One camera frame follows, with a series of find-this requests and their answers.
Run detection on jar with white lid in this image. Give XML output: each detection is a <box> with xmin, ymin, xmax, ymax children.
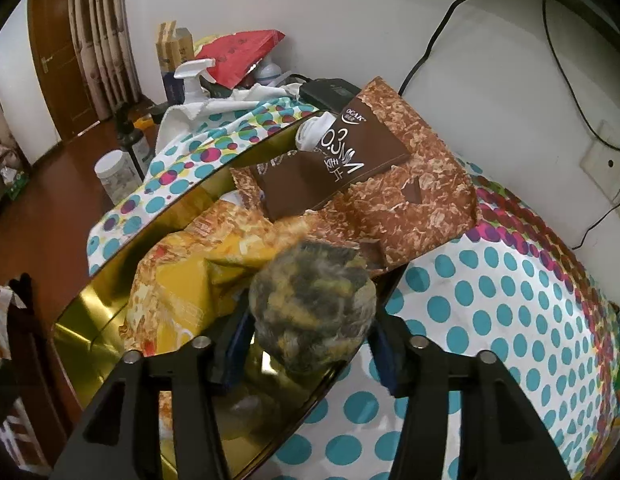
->
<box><xmin>94</xmin><ymin>151</ymin><xmax>143</xmax><ymax>206</ymax></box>

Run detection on brown wooden door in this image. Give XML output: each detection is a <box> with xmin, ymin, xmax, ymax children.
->
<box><xmin>27</xmin><ymin>0</ymin><xmax>98</xmax><ymax>143</ymax></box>

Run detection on round mottled green-yellow bundle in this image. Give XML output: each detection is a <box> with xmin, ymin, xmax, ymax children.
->
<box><xmin>250</xmin><ymin>240</ymin><xmax>378</xmax><ymax>373</ymax></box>

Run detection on brown cereal bag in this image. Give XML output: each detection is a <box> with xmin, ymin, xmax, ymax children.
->
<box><xmin>230</xmin><ymin>76</ymin><xmax>481</xmax><ymax>271</ymax></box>

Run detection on polka-dot tablecloth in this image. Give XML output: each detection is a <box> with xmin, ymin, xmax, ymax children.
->
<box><xmin>87</xmin><ymin>92</ymin><xmax>620</xmax><ymax>480</ymax></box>

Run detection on white spray bottle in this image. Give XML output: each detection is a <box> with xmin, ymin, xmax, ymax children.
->
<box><xmin>174</xmin><ymin>58</ymin><xmax>215</xmax><ymax>106</ymax></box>

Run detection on black power brick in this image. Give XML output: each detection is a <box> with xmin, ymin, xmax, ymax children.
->
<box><xmin>299</xmin><ymin>77</ymin><xmax>363</xmax><ymax>111</ymax></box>

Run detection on brown cardboard box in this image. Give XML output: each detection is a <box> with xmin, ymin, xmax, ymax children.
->
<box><xmin>156</xmin><ymin>21</ymin><xmax>195</xmax><ymax>103</ymax></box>

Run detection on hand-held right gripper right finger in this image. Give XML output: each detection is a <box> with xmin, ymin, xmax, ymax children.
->
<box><xmin>367</xmin><ymin>310</ymin><xmax>573</xmax><ymax>480</ymax></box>

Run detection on white printed cloth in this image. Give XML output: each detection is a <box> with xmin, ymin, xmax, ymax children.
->
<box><xmin>157</xmin><ymin>82</ymin><xmax>291</xmax><ymax>148</ymax></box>

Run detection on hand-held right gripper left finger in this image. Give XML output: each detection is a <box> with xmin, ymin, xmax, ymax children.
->
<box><xmin>52</xmin><ymin>305</ymin><xmax>255</xmax><ymax>480</ymax></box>

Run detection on dark glass bottle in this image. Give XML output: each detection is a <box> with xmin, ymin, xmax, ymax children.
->
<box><xmin>114</xmin><ymin>110</ymin><xmax>150</xmax><ymax>171</ymax></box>

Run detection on yellow snack bag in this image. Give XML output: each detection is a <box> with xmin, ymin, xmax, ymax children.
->
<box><xmin>118</xmin><ymin>200</ymin><xmax>311</xmax><ymax>361</ymax></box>

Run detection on gold box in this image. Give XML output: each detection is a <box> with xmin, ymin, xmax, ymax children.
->
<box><xmin>50</xmin><ymin>110</ymin><xmax>405</xmax><ymax>480</ymax></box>

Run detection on patterned curtain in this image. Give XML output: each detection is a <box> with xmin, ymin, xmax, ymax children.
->
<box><xmin>67</xmin><ymin>0</ymin><xmax>140</xmax><ymax>121</ymax></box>

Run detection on red paper packet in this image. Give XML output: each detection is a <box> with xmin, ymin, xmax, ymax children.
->
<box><xmin>195</xmin><ymin>30</ymin><xmax>285</xmax><ymax>90</ymax></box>

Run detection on beige wall outlet plate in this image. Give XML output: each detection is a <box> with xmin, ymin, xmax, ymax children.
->
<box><xmin>580</xmin><ymin>120</ymin><xmax>620</xmax><ymax>201</ymax></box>

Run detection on black cable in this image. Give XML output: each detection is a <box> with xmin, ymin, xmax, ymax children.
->
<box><xmin>572</xmin><ymin>201</ymin><xmax>620</xmax><ymax>251</ymax></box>
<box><xmin>397</xmin><ymin>0</ymin><xmax>501</xmax><ymax>98</ymax></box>
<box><xmin>542</xmin><ymin>0</ymin><xmax>620</xmax><ymax>151</ymax></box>

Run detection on dark wooden chair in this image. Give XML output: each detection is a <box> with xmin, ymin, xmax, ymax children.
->
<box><xmin>0</xmin><ymin>272</ymin><xmax>70</xmax><ymax>480</ymax></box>

